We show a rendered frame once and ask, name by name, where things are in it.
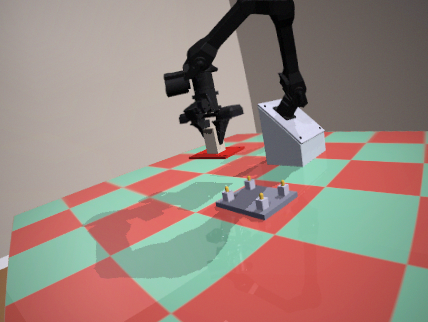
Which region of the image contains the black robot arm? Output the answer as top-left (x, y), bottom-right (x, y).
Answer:
top-left (163, 0), bottom-right (308, 122)

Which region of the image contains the red plate with grey square handle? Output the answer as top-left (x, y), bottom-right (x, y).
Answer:
top-left (189, 126), bottom-right (245, 159)

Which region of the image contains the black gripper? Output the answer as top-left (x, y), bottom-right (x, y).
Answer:
top-left (179, 88), bottom-right (243, 145)

